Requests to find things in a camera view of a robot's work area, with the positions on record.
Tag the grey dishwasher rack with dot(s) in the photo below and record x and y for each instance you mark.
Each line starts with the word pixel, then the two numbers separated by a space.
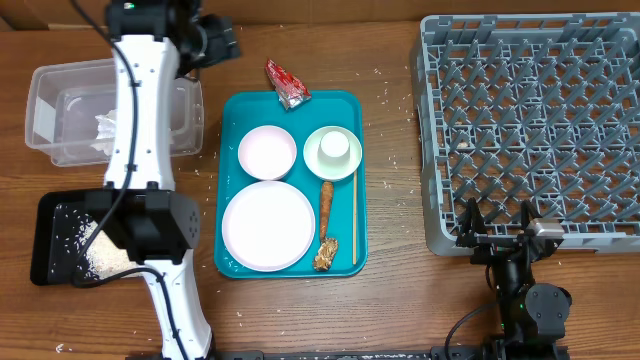
pixel 541 108

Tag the white plastic cup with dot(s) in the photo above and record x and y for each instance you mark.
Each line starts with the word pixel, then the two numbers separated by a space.
pixel 334 146

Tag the crumbly granola food piece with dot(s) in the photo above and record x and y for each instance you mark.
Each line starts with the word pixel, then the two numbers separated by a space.
pixel 324 258

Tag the white napkin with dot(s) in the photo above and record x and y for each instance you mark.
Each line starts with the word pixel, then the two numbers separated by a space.
pixel 106 132

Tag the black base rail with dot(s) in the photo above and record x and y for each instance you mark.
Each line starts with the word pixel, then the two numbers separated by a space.
pixel 435 353

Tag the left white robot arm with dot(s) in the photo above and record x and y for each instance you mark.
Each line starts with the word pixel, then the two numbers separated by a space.
pixel 144 37

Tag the large pink plate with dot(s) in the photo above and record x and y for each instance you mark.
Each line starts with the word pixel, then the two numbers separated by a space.
pixel 268 226

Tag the red snack wrapper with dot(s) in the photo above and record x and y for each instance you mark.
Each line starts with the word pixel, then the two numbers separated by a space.
pixel 291 91

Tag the teal plastic serving tray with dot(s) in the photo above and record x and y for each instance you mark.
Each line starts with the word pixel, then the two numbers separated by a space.
pixel 248 110

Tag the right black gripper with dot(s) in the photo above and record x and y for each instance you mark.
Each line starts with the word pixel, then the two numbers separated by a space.
pixel 470 235

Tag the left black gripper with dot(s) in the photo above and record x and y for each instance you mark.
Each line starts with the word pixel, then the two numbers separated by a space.
pixel 225 43

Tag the small pink bowl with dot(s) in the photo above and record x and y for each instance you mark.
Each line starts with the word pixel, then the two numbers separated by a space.
pixel 267 153

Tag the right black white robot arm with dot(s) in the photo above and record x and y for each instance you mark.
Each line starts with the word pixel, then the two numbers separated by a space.
pixel 532 314

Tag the pale green bowl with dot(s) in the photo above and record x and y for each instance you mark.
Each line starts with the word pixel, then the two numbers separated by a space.
pixel 332 171

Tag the pile of white rice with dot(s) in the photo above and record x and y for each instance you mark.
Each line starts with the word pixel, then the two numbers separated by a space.
pixel 71 229

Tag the brown carrot-shaped food piece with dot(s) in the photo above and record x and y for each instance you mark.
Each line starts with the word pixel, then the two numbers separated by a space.
pixel 326 199

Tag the clear plastic bin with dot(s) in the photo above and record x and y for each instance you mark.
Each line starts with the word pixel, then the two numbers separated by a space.
pixel 64 99

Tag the wooden chopstick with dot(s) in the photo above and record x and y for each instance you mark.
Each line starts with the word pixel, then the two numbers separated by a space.
pixel 355 219

